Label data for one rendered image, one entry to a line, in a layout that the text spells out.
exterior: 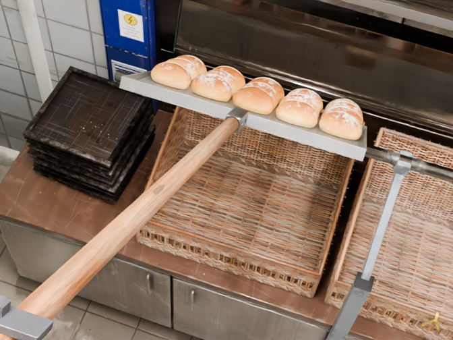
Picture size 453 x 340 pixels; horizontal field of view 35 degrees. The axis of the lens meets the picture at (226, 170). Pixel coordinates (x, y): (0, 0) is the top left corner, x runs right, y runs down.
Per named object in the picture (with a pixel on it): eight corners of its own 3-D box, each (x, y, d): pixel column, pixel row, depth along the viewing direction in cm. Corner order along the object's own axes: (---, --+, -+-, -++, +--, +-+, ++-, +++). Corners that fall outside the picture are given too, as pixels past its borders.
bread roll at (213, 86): (232, 100, 173) (238, 78, 171) (226, 104, 167) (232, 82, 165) (193, 88, 174) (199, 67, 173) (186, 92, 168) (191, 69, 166)
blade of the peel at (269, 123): (362, 161, 150) (367, 149, 149) (118, 88, 157) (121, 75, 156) (367, 127, 184) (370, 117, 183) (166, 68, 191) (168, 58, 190)
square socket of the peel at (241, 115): (238, 134, 145) (242, 119, 144) (220, 129, 145) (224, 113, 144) (246, 125, 153) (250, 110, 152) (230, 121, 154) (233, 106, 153)
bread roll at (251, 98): (273, 112, 171) (280, 91, 170) (269, 118, 165) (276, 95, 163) (233, 101, 172) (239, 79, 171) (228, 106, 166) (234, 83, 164)
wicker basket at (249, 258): (187, 123, 241) (188, 67, 218) (350, 171, 234) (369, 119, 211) (133, 244, 215) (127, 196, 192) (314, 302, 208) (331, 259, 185)
